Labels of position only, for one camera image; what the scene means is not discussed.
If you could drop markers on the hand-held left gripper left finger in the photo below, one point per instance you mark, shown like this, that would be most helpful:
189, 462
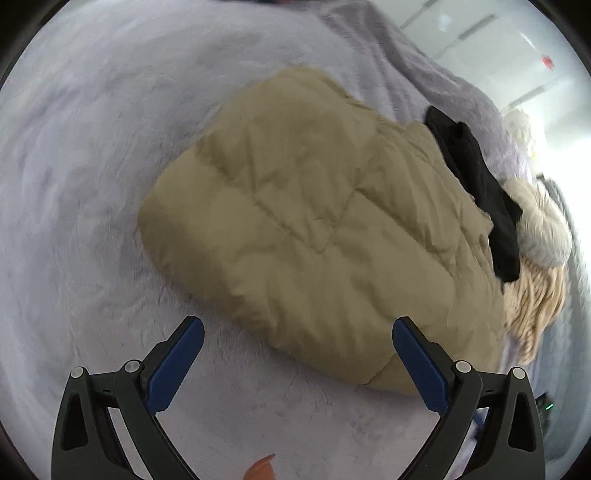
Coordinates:
178, 357

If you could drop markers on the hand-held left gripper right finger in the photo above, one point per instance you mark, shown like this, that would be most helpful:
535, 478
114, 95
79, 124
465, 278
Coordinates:
420, 364

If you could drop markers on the khaki puffer jacket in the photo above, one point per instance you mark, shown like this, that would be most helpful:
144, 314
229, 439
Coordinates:
314, 230

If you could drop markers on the cream striped garment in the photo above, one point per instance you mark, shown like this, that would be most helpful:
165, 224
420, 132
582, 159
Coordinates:
535, 304

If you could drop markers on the orange garment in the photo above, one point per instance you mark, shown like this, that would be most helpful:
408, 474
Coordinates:
261, 468

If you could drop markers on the grey quilted headboard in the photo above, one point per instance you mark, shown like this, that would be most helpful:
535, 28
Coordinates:
572, 277

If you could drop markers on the round cream pleated cushion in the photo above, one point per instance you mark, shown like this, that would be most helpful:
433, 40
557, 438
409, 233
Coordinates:
545, 226

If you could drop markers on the black knit sweater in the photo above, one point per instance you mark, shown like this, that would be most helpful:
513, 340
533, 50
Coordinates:
480, 184

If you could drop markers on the lavender plush bed blanket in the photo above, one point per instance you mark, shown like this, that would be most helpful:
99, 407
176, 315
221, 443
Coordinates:
92, 184

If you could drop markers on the white wardrobe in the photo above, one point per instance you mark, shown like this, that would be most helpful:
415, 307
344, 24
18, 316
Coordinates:
485, 37

